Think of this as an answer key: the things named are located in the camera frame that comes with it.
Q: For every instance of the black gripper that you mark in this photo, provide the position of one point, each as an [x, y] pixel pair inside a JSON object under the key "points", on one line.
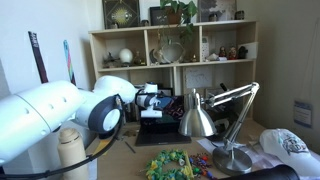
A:
{"points": [[152, 122]]}

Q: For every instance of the dark grey laptop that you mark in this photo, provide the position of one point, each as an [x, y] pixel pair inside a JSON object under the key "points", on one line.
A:
{"points": [[163, 138]]}

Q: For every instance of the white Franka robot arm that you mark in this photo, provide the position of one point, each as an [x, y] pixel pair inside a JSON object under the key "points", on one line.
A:
{"points": [[33, 113]]}

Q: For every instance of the black pen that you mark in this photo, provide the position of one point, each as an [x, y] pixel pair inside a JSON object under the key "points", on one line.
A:
{"points": [[130, 147]]}

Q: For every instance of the silver desk lamp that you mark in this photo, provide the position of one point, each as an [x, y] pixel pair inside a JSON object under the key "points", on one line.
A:
{"points": [[196, 123]]}

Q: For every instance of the green yellow flower lei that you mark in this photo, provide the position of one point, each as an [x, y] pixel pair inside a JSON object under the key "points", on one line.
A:
{"points": [[155, 166]]}

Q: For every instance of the white drawing sheet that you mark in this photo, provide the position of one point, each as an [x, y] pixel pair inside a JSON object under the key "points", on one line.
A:
{"points": [[198, 77]]}

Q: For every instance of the white egg ornament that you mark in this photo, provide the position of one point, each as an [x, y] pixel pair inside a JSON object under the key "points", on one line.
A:
{"points": [[126, 55]]}

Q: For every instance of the white paper sheet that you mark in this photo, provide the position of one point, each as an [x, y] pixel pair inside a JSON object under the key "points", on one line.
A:
{"points": [[92, 168]]}

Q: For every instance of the cream water bottle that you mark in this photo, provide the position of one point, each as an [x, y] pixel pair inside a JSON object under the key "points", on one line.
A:
{"points": [[70, 146]]}

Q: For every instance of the brown figurine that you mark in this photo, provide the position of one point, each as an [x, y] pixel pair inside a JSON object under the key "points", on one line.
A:
{"points": [[222, 51], [232, 53]]}

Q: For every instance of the colourful striped ski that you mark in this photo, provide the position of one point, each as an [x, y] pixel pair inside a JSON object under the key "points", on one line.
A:
{"points": [[69, 63]]}

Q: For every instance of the small black framed picture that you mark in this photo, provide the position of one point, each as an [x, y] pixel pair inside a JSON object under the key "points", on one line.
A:
{"points": [[157, 16]]}

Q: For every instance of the green potted plant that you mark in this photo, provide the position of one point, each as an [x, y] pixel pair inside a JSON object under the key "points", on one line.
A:
{"points": [[173, 16]]}

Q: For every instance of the dark framed poster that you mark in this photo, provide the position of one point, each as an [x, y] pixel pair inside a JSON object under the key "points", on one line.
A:
{"points": [[120, 13]]}

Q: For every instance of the black figurine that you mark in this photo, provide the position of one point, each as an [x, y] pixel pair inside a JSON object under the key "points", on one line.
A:
{"points": [[243, 52]]}

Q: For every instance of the white box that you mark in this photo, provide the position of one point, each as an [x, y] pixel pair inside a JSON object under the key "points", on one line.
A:
{"points": [[252, 50]]}

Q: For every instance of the grey art print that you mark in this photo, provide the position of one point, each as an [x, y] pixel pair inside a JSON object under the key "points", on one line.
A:
{"points": [[216, 8]]}

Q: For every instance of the light wooden shelf unit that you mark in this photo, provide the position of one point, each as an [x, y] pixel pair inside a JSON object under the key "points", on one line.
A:
{"points": [[248, 33]]}

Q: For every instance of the dark maroon ski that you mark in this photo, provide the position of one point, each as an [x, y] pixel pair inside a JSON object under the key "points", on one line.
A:
{"points": [[38, 56]]}

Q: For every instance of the white printed cap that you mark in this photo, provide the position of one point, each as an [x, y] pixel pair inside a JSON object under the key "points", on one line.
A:
{"points": [[283, 146]]}

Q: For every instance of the paper note on wall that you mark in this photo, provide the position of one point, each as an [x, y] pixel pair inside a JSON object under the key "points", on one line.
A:
{"points": [[302, 113]]}

